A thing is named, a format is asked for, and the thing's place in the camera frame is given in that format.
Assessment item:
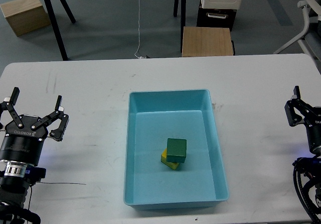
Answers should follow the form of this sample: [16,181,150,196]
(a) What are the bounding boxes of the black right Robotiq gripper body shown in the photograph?
[304,117,320,155]

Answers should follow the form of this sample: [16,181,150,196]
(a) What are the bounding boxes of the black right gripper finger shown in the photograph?
[284,85,316,127]

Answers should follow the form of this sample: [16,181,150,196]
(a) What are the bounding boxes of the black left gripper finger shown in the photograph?
[1,87,23,129]
[30,95,69,142]

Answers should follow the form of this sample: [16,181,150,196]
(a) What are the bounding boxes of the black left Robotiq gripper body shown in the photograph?
[1,115,48,166]

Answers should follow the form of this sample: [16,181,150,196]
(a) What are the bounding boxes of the green block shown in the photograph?
[167,138,187,163]

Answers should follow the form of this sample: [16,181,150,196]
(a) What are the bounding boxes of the yellow block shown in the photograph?
[160,148,179,170]

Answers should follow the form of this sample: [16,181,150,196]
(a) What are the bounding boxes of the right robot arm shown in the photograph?
[284,86,320,223]

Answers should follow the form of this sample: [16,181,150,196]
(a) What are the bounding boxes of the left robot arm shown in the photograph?
[1,87,69,223]

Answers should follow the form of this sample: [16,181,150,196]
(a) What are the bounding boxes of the wooden box left floor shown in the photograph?
[1,0,51,37]

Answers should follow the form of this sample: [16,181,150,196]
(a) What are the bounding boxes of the white office chair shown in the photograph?
[273,0,320,72]

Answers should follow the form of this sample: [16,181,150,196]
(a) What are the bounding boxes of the black table legs left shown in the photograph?
[44,0,76,61]

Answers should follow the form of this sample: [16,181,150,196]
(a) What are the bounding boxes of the black table legs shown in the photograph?
[44,0,76,61]
[173,0,186,53]

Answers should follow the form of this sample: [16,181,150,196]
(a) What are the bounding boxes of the light blue plastic bin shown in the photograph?
[124,89,229,209]

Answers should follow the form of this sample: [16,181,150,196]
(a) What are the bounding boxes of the black storage crate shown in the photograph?
[196,4,237,31]

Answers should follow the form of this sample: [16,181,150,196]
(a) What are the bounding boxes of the black table legs centre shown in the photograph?
[173,0,186,53]

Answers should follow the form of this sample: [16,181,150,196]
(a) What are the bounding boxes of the white hanging cable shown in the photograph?
[134,0,148,59]

